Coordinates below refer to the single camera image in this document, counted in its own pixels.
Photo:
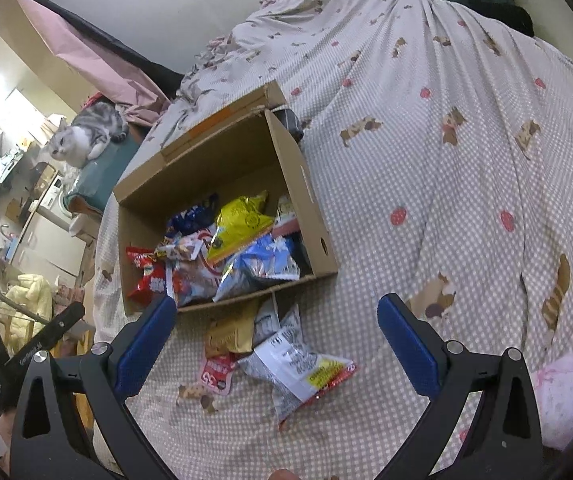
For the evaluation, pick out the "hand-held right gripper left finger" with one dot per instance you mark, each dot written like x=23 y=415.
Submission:
x=144 y=345

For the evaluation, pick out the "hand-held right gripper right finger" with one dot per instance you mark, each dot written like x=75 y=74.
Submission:
x=409 y=345

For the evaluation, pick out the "red white blue snack bag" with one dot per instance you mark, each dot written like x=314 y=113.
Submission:
x=196 y=276

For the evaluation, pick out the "light blue snack bag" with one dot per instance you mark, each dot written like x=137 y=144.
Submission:
x=261 y=266

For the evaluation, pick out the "yellow snack bag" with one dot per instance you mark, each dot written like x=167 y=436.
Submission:
x=241 y=225

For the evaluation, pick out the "brown cardboard box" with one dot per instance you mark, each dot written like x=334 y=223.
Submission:
x=296 y=170

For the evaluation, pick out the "pale yellow cloth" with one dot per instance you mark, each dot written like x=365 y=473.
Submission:
x=29 y=300

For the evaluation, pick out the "pink red snack packet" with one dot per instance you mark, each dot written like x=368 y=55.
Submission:
x=216 y=374

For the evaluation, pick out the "white cabinet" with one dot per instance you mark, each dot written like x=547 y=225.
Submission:
x=49 y=250

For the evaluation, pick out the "gold brown snack packet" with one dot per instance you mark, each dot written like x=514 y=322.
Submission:
x=229 y=332

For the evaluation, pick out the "cookie print snack bag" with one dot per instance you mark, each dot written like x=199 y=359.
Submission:
x=182 y=249

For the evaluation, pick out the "large silver snack bag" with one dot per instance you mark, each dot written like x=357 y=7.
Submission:
x=296 y=370

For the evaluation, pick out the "small silver snack packet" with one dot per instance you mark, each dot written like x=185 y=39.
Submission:
x=266 y=317
x=291 y=321

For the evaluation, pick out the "white washing machine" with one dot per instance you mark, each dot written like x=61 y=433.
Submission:
x=57 y=201

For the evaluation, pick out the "dark blue snack bag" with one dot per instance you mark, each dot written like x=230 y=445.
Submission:
x=191 y=217

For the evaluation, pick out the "pink cloth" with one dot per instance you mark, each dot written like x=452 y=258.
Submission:
x=564 y=395

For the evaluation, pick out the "dotted printed blanket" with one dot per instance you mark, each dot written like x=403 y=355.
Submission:
x=441 y=185

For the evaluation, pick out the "teal cushion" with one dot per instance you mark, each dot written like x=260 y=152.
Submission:
x=101 y=172

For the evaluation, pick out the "grey white cat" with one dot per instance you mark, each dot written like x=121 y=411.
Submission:
x=86 y=135

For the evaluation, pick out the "dark round object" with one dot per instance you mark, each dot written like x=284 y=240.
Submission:
x=291 y=122

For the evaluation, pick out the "pink sheet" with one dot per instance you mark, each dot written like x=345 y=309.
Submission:
x=91 y=55

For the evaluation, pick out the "black cloth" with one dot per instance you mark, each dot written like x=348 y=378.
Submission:
x=504 y=16

